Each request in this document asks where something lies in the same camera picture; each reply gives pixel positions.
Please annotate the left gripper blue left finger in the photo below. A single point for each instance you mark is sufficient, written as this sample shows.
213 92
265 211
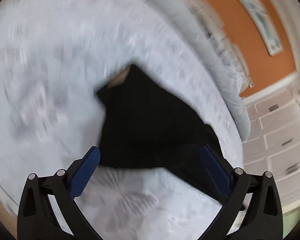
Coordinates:
36 218

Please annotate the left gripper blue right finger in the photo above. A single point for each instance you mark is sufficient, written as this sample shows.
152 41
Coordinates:
263 218

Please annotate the black pants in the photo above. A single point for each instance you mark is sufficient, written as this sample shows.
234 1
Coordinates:
148 127

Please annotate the white panelled wardrobe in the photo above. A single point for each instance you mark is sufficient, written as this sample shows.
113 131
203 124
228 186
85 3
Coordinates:
274 142

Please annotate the plain grey folded duvet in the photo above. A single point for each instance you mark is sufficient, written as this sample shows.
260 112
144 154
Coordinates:
223 74

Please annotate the butterfly pattern grey bedspread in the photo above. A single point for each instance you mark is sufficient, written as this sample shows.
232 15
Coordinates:
53 54

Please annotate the framed wall picture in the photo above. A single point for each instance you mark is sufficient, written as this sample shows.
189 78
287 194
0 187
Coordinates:
261 18

